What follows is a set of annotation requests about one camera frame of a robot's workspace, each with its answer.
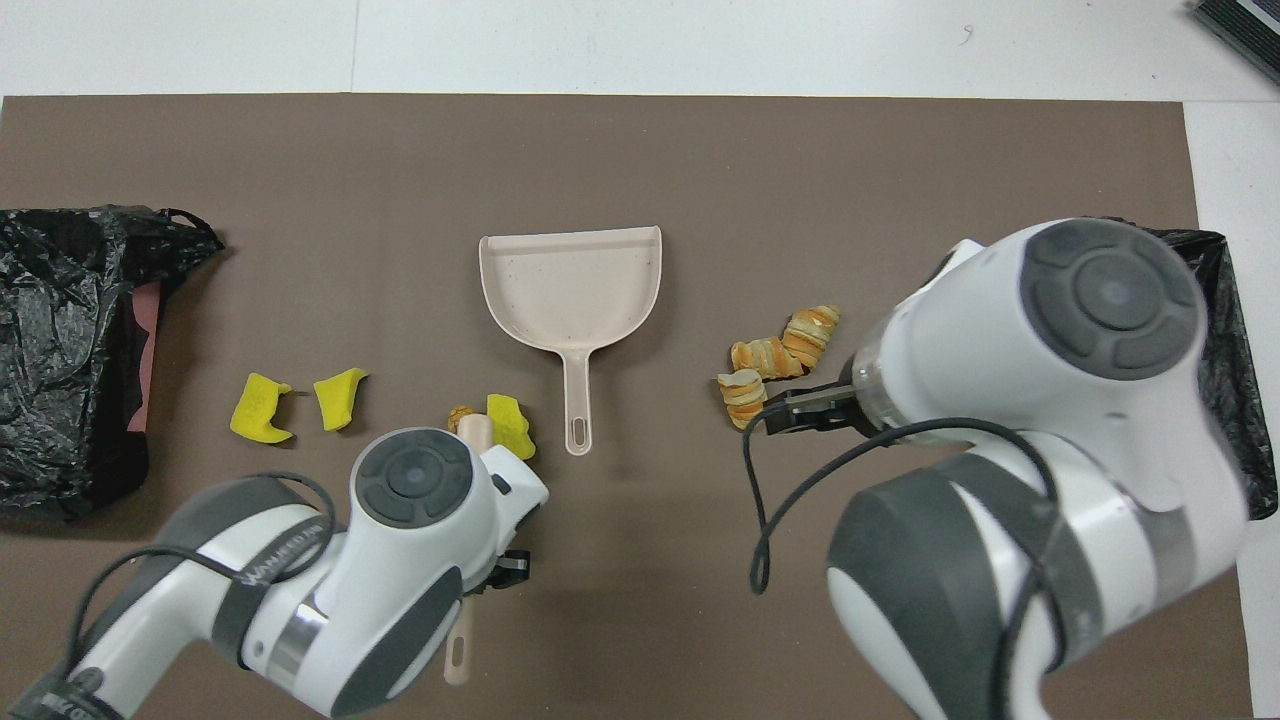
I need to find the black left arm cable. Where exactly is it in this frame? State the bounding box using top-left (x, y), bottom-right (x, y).
top-left (65, 470), bottom-right (346, 691)

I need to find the brown table mat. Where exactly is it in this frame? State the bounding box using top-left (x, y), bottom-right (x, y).
top-left (0, 93), bottom-right (1256, 720)

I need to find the yellow sponge piece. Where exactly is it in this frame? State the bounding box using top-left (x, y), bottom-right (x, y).
top-left (486, 393), bottom-right (537, 462)
top-left (313, 367), bottom-right (369, 433)
top-left (229, 372), bottom-right (297, 446)

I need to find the beige plastic dustpan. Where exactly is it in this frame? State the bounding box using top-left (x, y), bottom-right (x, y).
top-left (478, 225), bottom-right (664, 457)

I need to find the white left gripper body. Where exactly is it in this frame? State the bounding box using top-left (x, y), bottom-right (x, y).
top-left (478, 445), bottom-right (550, 531)

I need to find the dark ribbed panel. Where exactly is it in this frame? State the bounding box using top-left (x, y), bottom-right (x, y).
top-left (1190, 0), bottom-right (1280, 86)

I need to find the pink bin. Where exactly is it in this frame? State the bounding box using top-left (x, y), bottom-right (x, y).
top-left (125, 280), bottom-right (166, 433)

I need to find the large bent croissant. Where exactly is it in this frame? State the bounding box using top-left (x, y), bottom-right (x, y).
top-left (729, 304), bottom-right (842, 383)

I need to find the small croissant piece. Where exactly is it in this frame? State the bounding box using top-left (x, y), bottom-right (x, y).
top-left (716, 368), bottom-right (770, 433)

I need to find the beige hand brush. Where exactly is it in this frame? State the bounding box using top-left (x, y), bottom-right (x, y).
top-left (443, 415), bottom-right (497, 688)

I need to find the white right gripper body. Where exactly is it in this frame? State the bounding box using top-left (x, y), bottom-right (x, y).
top-left (800, 380), bottom-right (866, 433)

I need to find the black bag over pink bin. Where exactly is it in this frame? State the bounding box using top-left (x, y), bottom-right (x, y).
top-left (0, 205), bottom-right (227, 523)

